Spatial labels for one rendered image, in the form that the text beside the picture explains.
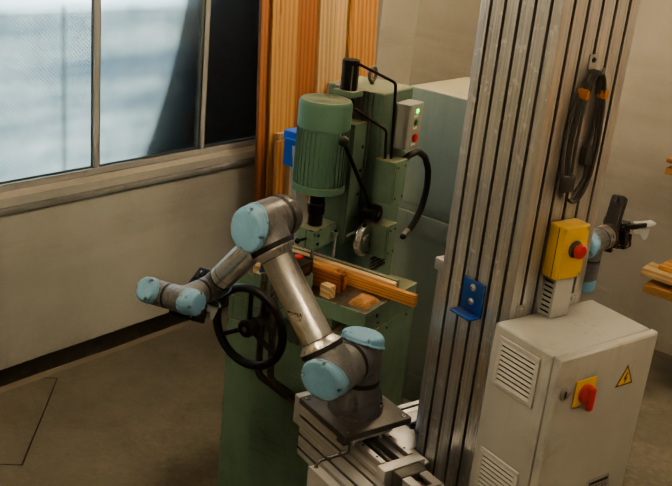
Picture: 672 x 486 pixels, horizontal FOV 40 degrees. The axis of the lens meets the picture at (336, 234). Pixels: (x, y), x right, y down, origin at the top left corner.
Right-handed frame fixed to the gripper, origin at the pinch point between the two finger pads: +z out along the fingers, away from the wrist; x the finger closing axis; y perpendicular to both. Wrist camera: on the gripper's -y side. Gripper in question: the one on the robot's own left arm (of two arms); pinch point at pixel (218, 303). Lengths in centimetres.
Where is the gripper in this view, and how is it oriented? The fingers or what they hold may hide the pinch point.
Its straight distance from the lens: 295.0
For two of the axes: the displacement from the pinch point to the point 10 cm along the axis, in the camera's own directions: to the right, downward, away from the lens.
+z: 4.7, 2.4, 8.5
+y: -2.8, 9.5, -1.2
